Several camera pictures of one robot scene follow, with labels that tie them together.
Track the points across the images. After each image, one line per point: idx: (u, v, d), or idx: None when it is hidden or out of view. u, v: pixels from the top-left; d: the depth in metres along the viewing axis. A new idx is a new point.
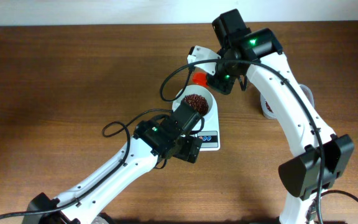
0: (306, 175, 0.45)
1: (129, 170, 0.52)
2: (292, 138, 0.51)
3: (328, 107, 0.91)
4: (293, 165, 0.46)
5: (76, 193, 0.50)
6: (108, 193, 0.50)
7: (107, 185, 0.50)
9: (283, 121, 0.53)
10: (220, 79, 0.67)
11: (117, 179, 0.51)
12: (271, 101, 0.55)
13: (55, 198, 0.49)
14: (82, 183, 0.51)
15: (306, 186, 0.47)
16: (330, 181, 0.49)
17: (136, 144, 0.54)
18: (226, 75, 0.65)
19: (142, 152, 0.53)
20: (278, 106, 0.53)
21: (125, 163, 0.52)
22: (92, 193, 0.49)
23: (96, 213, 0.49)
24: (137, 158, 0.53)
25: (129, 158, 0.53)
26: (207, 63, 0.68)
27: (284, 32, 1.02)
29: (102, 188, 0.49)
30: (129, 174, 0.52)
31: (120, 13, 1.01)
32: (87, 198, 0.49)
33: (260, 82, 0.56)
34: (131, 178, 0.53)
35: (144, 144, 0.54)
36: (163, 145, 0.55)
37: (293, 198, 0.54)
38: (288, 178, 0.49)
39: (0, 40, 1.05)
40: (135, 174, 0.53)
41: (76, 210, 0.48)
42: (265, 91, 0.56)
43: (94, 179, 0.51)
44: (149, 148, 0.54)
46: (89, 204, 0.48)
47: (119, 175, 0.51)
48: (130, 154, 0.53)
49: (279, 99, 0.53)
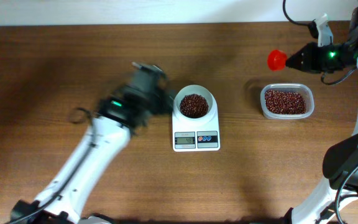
0: (353, 154, 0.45)
1: (99, 150, 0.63)
2: None
3: (327, 107, 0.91)
4: (344, 144, 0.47)
5: (56, 188, 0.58)
6: (87, 175, 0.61)
7: (83, 169, 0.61)
9: None
10: (324, 55, 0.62)
11: (94, 159, 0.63)
12: None
13: (35, 200, 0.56)
14: (58, 178, 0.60)
15: (345, 168, 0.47)
16: None
17: (101, 124, 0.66)
18: (330, 53, 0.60)
19: (109, 129, 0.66)
20: None
21: (94, 145, 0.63)
22: (72, 183, 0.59)
23: (74, 200, 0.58)
24: (105, 137, 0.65)
25: (97, 140, 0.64)
26: (326, 37, 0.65)
27: (284, 32, 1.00)
29: (80, 172, 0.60)
30: (101, 152, 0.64)
31: (119, 12, 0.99)
32: (69, 187, 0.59)
33: None
34: (104, 152, 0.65)
35: (107, 123, 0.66)
36: (127, 118, 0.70)
37: (321, 188, 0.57)
38: (332, 157, 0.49)
39: (1, 41, 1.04)
40: (106, 148, 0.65)
41: (58, 203, 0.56)
42: None
43: (69, 170, 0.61)
44: (113, 124, 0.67)
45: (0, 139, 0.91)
46: (70, 193, 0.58)
47: (93, 155, 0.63)
48: (99, 134, 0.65)
49: None
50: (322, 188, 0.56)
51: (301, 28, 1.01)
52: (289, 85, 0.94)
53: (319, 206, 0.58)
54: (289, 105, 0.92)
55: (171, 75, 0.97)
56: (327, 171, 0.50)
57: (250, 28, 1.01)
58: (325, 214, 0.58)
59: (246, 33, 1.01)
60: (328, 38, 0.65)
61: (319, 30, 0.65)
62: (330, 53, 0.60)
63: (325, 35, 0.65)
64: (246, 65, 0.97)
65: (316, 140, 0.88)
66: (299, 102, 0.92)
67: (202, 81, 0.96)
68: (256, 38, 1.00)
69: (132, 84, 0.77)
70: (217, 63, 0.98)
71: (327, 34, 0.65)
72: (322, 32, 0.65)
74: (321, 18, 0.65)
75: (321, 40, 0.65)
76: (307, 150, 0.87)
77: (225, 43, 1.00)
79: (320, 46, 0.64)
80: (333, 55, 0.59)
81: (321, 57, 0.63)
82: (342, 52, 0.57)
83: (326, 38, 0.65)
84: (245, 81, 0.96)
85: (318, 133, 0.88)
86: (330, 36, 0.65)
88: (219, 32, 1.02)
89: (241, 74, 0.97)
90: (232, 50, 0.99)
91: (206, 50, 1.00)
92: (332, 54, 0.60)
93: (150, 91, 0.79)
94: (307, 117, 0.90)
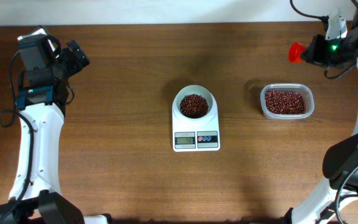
0: (353, 153, 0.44)
1: (42, 130, 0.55)
2: None
3: (327, 107, 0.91)
4: (345, 142, 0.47)
5: (23, 178, 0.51)
6: (45, 155, 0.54)
7: (38, 148, 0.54)
9: None
10: (326, 48, 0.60)
11: (42, 139, 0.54)
12: None
13: (10, 199, 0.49)
14: (21, 170, 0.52)
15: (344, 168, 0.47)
16: None
17: (27, 112, 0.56)
18: (332, 45, 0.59)
19: (38, 112, 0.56)
20: None
21: (35, 129, 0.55)
22: (38, 163, 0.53)
23: (46, 179, 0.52)
24: (41, 117, 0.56)
25: (35, 124, 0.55)
26: (335, 32, 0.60)
27: (284, 32, 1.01)
29: (38, 152, 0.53)
30: (45, 134, 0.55)
31: (120, 12, 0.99)
32: (33, 172, 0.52)
33: None
34: (52, 130, 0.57)
35: (32, 109, 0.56)
36: (51, 96, 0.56)
37: (321, 188, 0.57)
38: (332, 157, 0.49)
39: (1, 40, 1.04)
40: (51, 130, 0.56)
41: (35, 187, 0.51)
42: None
43: (25, 158, 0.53)
44: (41, 105, 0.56)
45: (0, 139, 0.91)
46: (39, 175, 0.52)
47: (40, 136, 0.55)
48: (32, 119, 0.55)
49: None
50: (321, 189, 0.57)
51: (301, 28, 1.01)
52: (289, 85, 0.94)
53: (319, 206, 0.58)
54: (289, 106, 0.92)
55: (172, 75, 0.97)
56: (327, 170, 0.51)
57: (251, 29, 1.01)
58: (324, 214, 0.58)
59: (246, 33, 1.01)
60: (337, 33, 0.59)
61: (330, 23, 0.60)
62: (332, 45, 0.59)
63: (334, 30, 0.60)
64: (247, 65, 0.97)
65: (316, 140, 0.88)
66: (299, 102, 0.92)
67: (202, 81, 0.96)
68: (257, 38, 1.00)
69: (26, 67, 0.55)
70: (217, 63, 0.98)
71: (335, 30, 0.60)
72: (332, 26, 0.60)
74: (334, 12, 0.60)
75: (329, 33, 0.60)
76: (307, 150, 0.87)
77: (225, 43, 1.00)
79: (327, 38, 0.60)
80: (335, 48, 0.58)
81: (324, 50, 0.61)
82: (345, 46, 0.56)
83: (334, 33, 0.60)
84: (245, 81, 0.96)
85: (318, 133, 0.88)
86: (339, 30, 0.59)
88: (219, 32, 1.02)
89: (242, 74, 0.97)
90: (233, 50, 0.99)
91: (207, 50, 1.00)
92: (334, 47, 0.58)
93: (53, 61, 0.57)
94: (307, 117, 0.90)
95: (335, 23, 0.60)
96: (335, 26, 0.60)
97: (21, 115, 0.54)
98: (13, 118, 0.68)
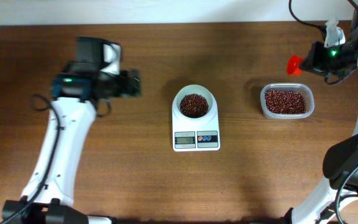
0: (353, 154, 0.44)
1: (68, 130, 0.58)
2: None
3: (328, 107, 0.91)
4: (345, 144, 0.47)
5: (38, 178, 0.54)
6: (63, 159, 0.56)
7: (61, 150, 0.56)
9: None
10: (327, 55, 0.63)
11: (66, 140, 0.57)
12: None
13: (23, 196, 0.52)
14: (40, 168, 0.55)
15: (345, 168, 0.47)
16: None
17: (58, 104, 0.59)
18: (332, 51, 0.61)
19: (69, 109, 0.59)
20: None
21: (62, 127, 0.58)
22: (56, 168, 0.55)
23: (59, 186, 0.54)
24: (71, 117, 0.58)
25: (63, 120, 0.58)
26: (334, 37, 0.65)
27: (285, 32, 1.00)
29: (59, 154, 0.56)
30: (69, 135, 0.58)
31: (119, 12, 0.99)
32: (51, 176, 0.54)
33: None
34: (76, 133, 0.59)
35: (66, 101, 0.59)
36: (87, 91, 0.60)
37: (320, 189, 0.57)
38: (332, 157, 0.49)
39: (0, 40, 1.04)
40: (76, 131, 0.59)
41: (47, 192, 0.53)
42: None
43: (46, 157, 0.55)
44: (74, 100, 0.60)
45: (0, 139, 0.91)
46: (55, 180, 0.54)
47: (64, 137, 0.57)
48: (62, 116, 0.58)
49: None
50: (321, 189, 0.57)
51: (301, 28, 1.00)
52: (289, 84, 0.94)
53: (320, 205, 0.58)
54: (289, 105, 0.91)
55: (171, 75, 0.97)
56: (327, 170, 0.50)
57: (251, 28, 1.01)
58: (324, 214, 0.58)
59: (246, 33, 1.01)
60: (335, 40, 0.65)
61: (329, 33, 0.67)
62: (331, 51, 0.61)
63: (332, 37, 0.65)
64: (246, 64, 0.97)
65: (316, 139, 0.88)
66: (299, 102, 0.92)
67: (202, 81, 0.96)
68: (256, 38, 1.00)
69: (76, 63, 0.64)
70: (217, 63, 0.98)
71: (333, 37, 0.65)
72: (329, 34, 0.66)
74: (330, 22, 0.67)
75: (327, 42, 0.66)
76: (307, 150, 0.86)
77: (225, 43, 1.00)
79: (326, 46, 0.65)
80: (333, 53, 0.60)
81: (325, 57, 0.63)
82: (343, 50, 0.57)
83: (331, 38, 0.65)
84: (245, 81, 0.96)
85: (318, 133, 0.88)
86: (339, 37, 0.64)
88: (219, 32, 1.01)
89: (241, 74, 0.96)
90: (232, 50, 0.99)
91: (206, 50, 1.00)
92: (333, 53, 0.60)
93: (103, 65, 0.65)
94: (307, 117, 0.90)
95: (333, 31, 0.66)
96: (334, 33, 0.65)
97: (53, 109, 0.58)
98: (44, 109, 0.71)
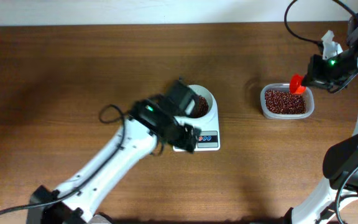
0: (353, 153, 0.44)
1: (126, 154, 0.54)
2: None
3: (327, 107, 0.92)
4: (344, 144, 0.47)
5: (75, 183, 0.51)
6: (109, 178, 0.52)
7: (110, 167, 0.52)
9: None
10: (326, 66, 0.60)
11: (120, 162, 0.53)
12: None
13: (55, 189, 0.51)
14: (82, 172, 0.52)
15: (344, 168, 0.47)
16: None
17: (130, 126, 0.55)
18: (332, 61, 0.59)
19: (138, 134, 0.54)
20: None
21: (122, 147, 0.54)
22: (97, 182, 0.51)
23: (91, 201, 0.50)
24: (134, 142, 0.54)
25: (126, 142, 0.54)
26: (332, 50, 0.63)
27: (284, 32, 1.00)
29: (105, 170, 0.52)
30: (124, 158, 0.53)
31: (119, 12, 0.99)
32: (88, 185, 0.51)
33: None
34: (130, 160, 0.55)
35: (138, 127, 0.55)
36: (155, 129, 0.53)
37: (319, 188, 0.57)
38: (332, 157, 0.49)
39: (1, 41, 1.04)
40: (132, 157, 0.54)
41: (77, 199, 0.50)
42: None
43: (94, 165, 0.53)
44: (145, 129, 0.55)
45: (0, 139, 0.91)
46: (91, 193, 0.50)
47: (119, 157, 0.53)
48: (127, 137, 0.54)
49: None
50: (320, 189, 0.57)
51: (301, 28, 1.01)
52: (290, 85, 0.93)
53: (319, 206, 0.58)
54: (289, 105, 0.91)
55: (171, 75, 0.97)
56: (327, 170, 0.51)
57: (251, 28, 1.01)
58: (324, 214, 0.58)
59: (246, 33, 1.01)
60: (333, 52, 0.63)
61: (325, 45, 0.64)
62: (330, 60, 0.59)
63: (330, 50, 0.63)
64: (247, 65, 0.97)
65: (316, 139, 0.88)
66: (299, 102, 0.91)
67: (202, 81, 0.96)
68: (257, 38, 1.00)
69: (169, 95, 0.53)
70: (217, 63, 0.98)
71: (332, 50, 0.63)
72: (327, 47, 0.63)
74: (327, 35, 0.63)
75: (325, 54, 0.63)
76: (307, 150, 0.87)
77: (225, 43, 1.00)
79: (325, 58, 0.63)
80: (334, 62, 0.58)
81: (325, 68, 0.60)
82: (342, 57, 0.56)
83: (330, 52, 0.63)
84: (245, 81, 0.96)
85: (317, 133, 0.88)
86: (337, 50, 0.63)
88: (219, 32, 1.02)
89: (241, 74, 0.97)
90: (233, 50, 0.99)
91: (207, 50, 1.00)
92: (333, 62, 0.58)
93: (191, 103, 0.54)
94: (307, 117, 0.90)
95: (330, 45, 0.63)
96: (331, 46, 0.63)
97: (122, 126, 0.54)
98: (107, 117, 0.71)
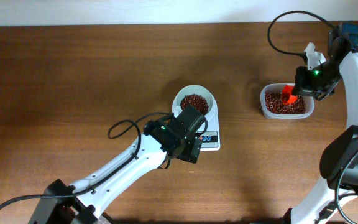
0: (350, 144, 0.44)
1: (140, 164, 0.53)
2: (353, 118, 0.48)
3: (327, 107, 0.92)
4: (340, 139, 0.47)
5: (91, 182, 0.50)
6: (122, 183, 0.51)
7: (123, 173, 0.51)
9: (350, 104, 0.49)
10: (312, 76, 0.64)
11: (132, 171, 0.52)
12: (348, 88, 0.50)
13: (71, 185, 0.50)
14: (97, 172, 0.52)
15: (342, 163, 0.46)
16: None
17: (145, 139, 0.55)
18: (316, 71, 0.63)
19: (151, 147, 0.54)
20: (352, 91, 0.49)
21: (137, 157, 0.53)
22: (110, 183, 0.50)
23: (104, 201, 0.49)
24: (148, 153, 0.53)
25: (140, 152, 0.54)
26: (314, 60, 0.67)
27: (284, 32, 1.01)
29: (119, 175, 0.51)
30: (137, 167, 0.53)
31: (120, 12, 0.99)
32: (102, 186, 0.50)
33: (347, 70, 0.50)
34: (142, 171, 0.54)
35: (153, 140, 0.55)
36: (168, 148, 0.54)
37: (317, 190, 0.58)
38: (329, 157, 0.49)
39: (0, 41, 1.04)
40: (143, 167, 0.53)
41: (91, 197, 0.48)
42: (345, 77, 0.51)
43: (109, 169, 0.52)
44: (158, 144, 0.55)
45: (0, 138, 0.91)
46: (104, 194, 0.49)
47: (132, 167, 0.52)
48: (142, 148, 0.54)
49: (357, 84, 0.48)
50: (317, 190, 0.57)
51: (301, 28, 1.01)
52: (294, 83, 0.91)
53: (318, 206, 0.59)
54: (290, 105, 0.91)
55: (171, 75, 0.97)
56: (324, 171, 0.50)
57: (250, 29, 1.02)
58: (324, 214, 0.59)
59: (246, 33, 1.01)
60: (316, 62, 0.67)
61: (308, 57, 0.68)
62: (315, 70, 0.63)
63: (314, 60, 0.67)
64: (246, 65, 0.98)
65: (315, 139, 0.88)
66: (299, 102, 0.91)
67: (202, 81, 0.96)
68: (256, 38, 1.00)
69: (179, 119, 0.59)
70: (217, 63, 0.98)
71: (314, 60, 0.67)
72: (310, 58, 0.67)
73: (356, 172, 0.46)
74: (309, 47, 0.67)
75: (310, 65, 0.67)
76: (307, 150, 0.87)
77: (225, 44, 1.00)
79: (309, 68, 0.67)
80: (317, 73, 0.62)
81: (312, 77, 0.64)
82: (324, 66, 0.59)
83: (313, 62, 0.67)
84: (245, 81, 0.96)
85: (317, 134, 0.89)
86: (319, 58, 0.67)
88: (219, 32, 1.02)
89: (241, 74, 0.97)
90: (233, 50, 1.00)
91: (206, 51, 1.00)
92: (316, 72, 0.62)
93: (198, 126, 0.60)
94: (307, 117, 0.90)
95: (312, 55, 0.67)
96: (312, 56, 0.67)
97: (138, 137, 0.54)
98: (109, 132, 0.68)
